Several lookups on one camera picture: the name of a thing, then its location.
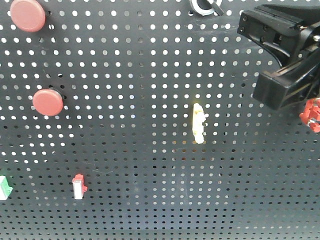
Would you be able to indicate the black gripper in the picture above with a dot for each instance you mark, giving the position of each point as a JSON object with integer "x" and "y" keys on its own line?
{"x": 283, "y": 31}

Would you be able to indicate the black rotary selector switch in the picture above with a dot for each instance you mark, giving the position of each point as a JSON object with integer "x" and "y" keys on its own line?
{"x": 207, "y": 7}

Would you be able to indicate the lower red mushroom button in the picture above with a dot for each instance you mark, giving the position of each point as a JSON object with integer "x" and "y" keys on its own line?
{"x": 48, "y": 102}

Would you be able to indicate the red mushroom button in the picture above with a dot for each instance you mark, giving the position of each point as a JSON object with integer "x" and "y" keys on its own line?
{"x": 28, "y": 15}
{"x": 48, "y": 102}

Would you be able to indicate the upper red mushroom button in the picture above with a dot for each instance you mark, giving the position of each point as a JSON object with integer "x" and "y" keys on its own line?
{"x": 28, "y": 15}

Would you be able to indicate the black perforated pegboard panel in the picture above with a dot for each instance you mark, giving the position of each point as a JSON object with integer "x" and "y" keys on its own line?
{"x": 129, "y": 73}

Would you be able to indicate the red toggle switch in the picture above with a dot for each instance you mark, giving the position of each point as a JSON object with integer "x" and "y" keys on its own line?
{"x": 311, "y": 114}

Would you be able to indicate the yellow toggle switch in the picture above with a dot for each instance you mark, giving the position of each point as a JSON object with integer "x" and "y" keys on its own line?
{"x": 198, "y": 120}

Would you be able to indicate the red-white rocker switch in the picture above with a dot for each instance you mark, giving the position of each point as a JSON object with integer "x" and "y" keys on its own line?
{"x": 79, "y": 188}

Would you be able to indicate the green-white rocker switch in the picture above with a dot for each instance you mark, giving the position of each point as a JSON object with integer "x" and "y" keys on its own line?
{"x": 5, "y": 189}

